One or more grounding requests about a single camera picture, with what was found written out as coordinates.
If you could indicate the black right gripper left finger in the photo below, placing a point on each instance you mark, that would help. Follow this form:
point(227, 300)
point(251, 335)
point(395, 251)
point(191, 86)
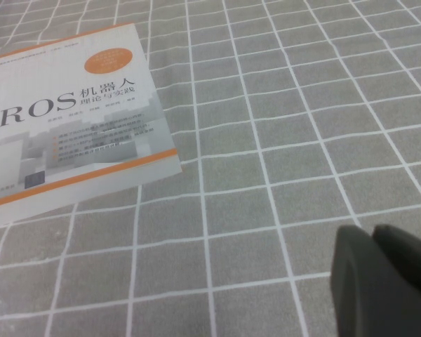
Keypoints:
point(358, 288)

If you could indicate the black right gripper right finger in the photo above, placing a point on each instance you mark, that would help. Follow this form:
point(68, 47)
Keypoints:
point(410, 256)

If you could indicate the grey checkered tablecloth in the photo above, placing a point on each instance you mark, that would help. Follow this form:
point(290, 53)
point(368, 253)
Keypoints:
point(266, 140)

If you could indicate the white orange ROS book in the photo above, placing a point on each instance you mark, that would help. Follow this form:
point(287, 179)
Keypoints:
point(73, 140)

